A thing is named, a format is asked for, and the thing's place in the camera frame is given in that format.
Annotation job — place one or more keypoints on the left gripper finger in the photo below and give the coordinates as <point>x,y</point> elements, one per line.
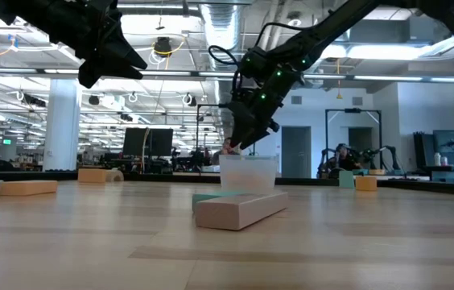
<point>106,72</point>
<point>124,52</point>

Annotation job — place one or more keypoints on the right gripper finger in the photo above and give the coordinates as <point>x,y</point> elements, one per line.
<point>241,125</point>
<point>256,135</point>

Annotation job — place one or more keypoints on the long natural wood block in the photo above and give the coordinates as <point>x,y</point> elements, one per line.
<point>239,210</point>

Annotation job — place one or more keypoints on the natural wood arch block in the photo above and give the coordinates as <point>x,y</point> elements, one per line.
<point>115,175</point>

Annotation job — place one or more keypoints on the orange rectangular block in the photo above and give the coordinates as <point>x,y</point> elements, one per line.
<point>366,183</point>
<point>92,176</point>
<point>27,188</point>

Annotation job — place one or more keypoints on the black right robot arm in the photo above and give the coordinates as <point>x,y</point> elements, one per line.
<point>323,32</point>

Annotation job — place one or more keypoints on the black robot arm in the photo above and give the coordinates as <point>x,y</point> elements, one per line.
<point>392,155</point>

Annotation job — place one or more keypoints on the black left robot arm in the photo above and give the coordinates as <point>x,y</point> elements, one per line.
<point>13,8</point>

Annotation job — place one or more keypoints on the person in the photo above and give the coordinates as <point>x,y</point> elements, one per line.
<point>345,159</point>
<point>227,148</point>

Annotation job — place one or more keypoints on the black ceiling dome unit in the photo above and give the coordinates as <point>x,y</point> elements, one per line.
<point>163,46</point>

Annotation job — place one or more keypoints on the clear plastic bin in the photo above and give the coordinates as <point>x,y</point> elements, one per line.
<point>249,175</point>

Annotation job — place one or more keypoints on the grey door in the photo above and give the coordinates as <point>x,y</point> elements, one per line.
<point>360,141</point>
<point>296,153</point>

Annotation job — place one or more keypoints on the black computer monitor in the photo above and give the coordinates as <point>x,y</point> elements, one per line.
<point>134,142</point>
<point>162,142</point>

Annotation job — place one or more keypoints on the small teal box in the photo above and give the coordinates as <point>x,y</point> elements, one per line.
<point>360,172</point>

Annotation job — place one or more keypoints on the long ceiling light bar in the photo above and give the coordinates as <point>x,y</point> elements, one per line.
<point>372,77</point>

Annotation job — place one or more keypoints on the green exit sign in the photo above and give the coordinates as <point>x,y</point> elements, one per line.
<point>7,142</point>

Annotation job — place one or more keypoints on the small orange box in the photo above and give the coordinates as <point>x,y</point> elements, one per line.
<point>377,172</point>

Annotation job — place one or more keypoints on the white bottle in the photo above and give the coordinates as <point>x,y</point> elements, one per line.
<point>437,159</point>

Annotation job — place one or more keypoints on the pale pink bottle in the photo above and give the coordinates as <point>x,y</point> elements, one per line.
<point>444,161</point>

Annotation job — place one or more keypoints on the grey wall vent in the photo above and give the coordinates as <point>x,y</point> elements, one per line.
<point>357,100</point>
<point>296,100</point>

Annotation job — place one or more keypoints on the black metal rig frame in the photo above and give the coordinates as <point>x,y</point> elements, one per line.
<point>352,110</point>

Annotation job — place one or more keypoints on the dark wall screen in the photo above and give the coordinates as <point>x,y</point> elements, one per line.
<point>452,141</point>

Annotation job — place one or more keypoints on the black metal table frame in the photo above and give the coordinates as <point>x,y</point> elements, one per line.
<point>444,188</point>

